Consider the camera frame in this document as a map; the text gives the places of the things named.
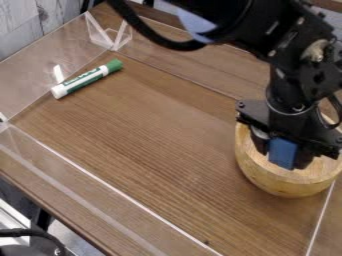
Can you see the light wooden bowl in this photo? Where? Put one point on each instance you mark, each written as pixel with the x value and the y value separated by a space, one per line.
pixel 296 183

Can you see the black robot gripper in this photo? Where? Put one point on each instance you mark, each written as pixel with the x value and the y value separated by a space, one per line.
pixel 298 124

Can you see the blue rectangular block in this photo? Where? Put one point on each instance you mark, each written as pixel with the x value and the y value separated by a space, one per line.
pixel 282 152

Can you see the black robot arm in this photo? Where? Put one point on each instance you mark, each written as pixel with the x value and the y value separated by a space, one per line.
pixel 286 34

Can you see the clear acrylic corner bracket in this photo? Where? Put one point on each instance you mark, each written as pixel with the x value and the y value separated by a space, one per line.
pixel 113 39

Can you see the green and white marker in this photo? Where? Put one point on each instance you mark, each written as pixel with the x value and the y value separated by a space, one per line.
pixel 91 76

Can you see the clear acrylic tray wall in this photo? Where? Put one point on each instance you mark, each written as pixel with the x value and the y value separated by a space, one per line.
pixel 131 159

